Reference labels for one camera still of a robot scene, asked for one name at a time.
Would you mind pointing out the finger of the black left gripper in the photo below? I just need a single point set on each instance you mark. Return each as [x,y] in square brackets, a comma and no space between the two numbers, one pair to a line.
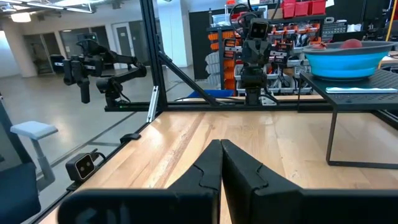
[262,51]
[253,51]

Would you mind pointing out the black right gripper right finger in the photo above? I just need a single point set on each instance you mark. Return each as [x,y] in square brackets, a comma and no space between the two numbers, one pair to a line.
[242,186]

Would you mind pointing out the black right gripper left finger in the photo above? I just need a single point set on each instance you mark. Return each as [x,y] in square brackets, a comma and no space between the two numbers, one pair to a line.
[208,171]

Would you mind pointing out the teal collapsible colander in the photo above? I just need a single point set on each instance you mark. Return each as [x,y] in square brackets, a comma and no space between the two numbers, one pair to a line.
[345,65]

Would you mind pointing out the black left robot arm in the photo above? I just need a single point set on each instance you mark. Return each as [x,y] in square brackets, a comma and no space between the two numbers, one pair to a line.
[253,84]

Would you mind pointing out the black background robot arm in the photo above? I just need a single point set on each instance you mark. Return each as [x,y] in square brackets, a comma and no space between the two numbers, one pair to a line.
[102,65]

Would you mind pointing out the storage shelf orange bins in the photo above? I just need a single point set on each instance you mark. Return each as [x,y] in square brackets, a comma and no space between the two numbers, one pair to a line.
[224,62]

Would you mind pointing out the black board panel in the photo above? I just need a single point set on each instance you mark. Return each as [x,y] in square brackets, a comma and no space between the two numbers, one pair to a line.
[199,40]

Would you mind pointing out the red storage bin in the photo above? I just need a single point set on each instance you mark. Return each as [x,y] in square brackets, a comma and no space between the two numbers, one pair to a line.
[302,8]
[288,9]
[317,7]

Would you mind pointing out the blue plastic bin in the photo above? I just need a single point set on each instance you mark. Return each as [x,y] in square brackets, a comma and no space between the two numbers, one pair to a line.
[211,93]

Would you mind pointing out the black perforated metal stand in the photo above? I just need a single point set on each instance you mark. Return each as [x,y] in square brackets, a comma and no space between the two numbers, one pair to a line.
[357,99]

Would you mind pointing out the white top stool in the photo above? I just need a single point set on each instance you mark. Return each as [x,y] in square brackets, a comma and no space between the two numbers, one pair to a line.
[34,129]

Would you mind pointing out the black office chair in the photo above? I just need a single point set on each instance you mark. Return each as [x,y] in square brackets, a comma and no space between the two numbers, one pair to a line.
[15,193]

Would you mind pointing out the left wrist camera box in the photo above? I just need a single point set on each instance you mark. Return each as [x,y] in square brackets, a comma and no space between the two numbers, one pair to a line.
[258,29]

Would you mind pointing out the black frame clip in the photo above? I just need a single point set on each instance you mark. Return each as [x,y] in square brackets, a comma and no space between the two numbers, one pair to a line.
[130,138]

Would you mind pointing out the silver metal bracket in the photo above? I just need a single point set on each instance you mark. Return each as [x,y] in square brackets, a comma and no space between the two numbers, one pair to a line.
[153,104]

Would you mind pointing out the grey table-level camera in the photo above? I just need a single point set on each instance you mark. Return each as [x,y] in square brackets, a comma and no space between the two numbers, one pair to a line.
[82,168]

